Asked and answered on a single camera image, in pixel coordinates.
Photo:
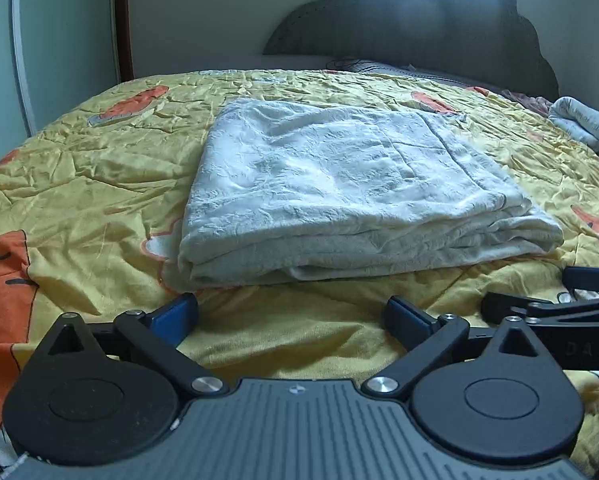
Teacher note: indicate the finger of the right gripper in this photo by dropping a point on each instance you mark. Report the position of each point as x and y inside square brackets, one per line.
[495, 307]
[581, 278]

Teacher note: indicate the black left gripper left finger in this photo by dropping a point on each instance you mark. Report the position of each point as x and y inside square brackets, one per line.
[151, 340]

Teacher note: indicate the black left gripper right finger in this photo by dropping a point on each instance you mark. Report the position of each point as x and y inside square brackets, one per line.
[431, 343]

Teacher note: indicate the white textured pant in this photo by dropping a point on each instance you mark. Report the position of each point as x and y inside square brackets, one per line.
[292, 192]

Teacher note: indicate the yellow patterned bedsheet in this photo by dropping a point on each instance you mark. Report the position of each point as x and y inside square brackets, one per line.
[90, 207]

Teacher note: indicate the grey white crumpled cloth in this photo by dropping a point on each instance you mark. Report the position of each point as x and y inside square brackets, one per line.
[578, 120]

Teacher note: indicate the dark scalloped headboard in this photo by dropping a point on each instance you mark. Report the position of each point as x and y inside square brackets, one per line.
[485, 40]

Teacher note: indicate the patterned pillow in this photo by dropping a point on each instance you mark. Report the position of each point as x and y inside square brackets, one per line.
[353, 65]

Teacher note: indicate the white wardrobe door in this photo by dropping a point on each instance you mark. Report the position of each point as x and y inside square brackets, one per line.
[55, 54]

